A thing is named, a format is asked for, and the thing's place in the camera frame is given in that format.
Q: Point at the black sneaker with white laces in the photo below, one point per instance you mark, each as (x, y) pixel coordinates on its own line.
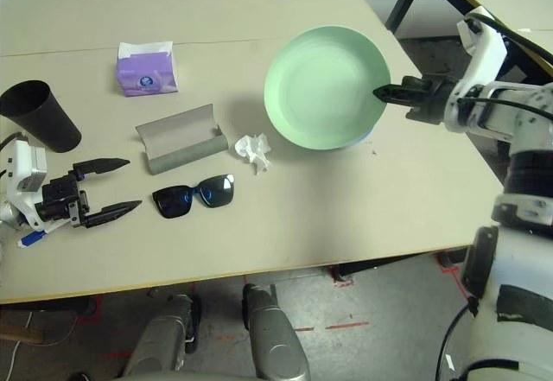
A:
(80, 376)

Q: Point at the black sunglasses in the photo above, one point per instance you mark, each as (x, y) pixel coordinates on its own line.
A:
(173, 201)

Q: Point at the purple tissue pack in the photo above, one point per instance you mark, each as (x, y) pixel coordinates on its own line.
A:
(147, 78)

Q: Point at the grey robot leg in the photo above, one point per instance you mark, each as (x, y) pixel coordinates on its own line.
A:
(276, 338)
(160, 338)

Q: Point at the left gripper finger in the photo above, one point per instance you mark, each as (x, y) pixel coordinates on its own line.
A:
(112, 213)
(103, 166)

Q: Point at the white tissue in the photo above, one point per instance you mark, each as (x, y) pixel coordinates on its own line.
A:
(255, 150)

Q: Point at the black plastic cup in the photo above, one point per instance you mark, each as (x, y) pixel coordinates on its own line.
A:
(47, 122)

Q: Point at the grey robot left leg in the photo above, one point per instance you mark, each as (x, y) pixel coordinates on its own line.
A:
(160, 338)

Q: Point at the white marker with blue cap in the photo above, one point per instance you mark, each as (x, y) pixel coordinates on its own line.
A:
(31, 239)

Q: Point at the wooden plank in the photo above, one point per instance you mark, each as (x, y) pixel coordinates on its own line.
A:
(21, 335)

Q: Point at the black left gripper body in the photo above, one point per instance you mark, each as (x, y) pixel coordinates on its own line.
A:
(60, 201)

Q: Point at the green plate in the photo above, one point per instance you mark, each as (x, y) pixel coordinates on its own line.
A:
(324, 91)

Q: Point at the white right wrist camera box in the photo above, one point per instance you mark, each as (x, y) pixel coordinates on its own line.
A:
(488, 48)

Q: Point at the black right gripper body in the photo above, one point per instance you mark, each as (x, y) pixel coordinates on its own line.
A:
(425, 100)

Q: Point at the grey robot right leg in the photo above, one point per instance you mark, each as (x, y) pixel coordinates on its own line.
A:
(276, 338)

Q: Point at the grey glasses case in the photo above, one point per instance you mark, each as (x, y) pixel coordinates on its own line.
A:
(181, 139)

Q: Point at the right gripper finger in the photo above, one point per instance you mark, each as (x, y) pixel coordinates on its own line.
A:
(391, 93)

